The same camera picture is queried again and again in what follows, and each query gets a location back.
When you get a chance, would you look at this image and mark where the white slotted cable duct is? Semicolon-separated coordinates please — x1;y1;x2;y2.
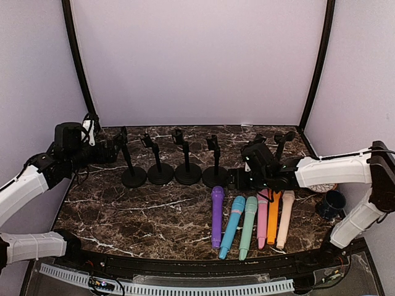
39;263;294;296

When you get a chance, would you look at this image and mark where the black corner post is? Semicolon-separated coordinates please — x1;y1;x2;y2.
61;0;99;119
298;0;336;133

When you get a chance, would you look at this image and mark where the black right corner post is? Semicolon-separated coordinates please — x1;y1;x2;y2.
298;0;336;133

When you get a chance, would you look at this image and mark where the blue toy microphone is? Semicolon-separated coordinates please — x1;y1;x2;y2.
218;195;246;260

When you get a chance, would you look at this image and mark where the white floral plate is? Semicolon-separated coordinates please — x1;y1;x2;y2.
308;184;337;193

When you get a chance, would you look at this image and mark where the black stand with pink microphone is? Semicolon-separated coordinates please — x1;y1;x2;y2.
202;134;228;188

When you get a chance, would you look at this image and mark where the dark blue mug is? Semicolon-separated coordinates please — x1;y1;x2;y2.
315;190;346;220

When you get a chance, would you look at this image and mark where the black stand with blue microphone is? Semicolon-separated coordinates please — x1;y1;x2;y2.
141;133;174;185

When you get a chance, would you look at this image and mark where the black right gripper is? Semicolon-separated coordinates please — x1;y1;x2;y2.
225;168;272;190

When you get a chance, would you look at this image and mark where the orange toy microphone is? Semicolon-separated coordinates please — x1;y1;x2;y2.
267;190;281;245

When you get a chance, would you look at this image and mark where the pink toy microphone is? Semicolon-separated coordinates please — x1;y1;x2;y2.
257;189;269;250

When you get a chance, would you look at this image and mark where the black stand with orange microphone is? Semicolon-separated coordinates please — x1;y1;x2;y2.
243;133;267;156

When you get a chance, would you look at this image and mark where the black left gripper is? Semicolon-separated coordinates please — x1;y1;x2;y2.
66;139;120;172

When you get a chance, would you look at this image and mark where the purple toy microphone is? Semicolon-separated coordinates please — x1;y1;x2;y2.
211;186;225;249

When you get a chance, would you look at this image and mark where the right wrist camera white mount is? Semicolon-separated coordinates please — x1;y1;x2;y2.
244;162;251;172

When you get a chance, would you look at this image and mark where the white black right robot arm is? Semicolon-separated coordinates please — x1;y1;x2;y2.
236;141;394;268

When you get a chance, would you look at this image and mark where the beige toy microphone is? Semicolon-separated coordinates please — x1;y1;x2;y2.
276;191;295;249

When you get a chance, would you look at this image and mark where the black stand with purple microphone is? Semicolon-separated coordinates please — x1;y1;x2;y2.
117;126;147;188

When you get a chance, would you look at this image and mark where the mint green toy microphone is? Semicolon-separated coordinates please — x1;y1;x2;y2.
238;196;258;261

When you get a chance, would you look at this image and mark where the black stand for beige microphone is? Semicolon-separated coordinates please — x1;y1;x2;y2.
274;131;296;167

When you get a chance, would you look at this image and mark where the black aluminium rail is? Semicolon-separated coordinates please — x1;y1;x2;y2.
33;240;368;281

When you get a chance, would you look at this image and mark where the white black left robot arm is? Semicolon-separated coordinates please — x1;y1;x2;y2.
1;119;128;269

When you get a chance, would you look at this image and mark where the black stand with green microphone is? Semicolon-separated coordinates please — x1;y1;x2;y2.
172;128;202;186

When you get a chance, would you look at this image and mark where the black left corner post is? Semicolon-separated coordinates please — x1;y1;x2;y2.
61;0;99;119

